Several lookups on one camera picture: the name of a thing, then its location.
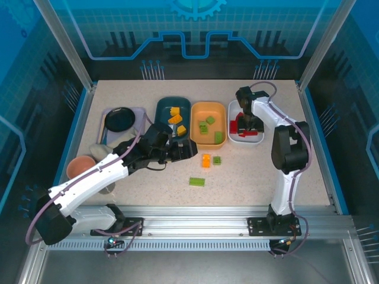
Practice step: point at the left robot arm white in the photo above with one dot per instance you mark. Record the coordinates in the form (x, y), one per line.
(89, 177)

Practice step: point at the wooden chopstick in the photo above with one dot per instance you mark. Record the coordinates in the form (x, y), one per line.
(102, 127)

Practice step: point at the long orange lego brick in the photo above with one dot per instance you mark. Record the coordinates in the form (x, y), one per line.
(206, 161)

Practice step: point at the white plastic container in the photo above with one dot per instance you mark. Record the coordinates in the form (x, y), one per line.
(231, 108)

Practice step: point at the black round plate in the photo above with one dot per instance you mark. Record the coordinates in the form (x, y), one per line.
(118, 121)

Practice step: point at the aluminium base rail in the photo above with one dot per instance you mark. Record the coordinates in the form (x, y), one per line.
(192, 222)

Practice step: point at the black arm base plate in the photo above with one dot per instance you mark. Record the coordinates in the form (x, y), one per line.
(133, 226)
(257, 226)

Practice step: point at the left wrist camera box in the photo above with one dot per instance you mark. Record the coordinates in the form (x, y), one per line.
(158, 134)

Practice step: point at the aluminium frame post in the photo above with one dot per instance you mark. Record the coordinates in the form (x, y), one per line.
(65, 44)
(325, 44)

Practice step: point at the large yellow lego brick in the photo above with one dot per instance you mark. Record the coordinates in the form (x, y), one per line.
(175, 119)

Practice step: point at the pale green cloth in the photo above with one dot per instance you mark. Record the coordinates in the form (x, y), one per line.
(100, 151)

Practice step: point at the lavender tray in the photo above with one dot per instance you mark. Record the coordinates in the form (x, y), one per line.
(139, 115)

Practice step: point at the orange plastic container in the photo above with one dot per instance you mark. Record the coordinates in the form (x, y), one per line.
(198, 112)

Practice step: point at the pink bowl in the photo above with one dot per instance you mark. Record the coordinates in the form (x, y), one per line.
(80, 167)

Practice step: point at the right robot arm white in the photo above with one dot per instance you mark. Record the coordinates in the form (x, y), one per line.
(284, 192)

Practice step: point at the teal plastic container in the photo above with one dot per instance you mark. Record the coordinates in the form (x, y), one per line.
(163, 109)

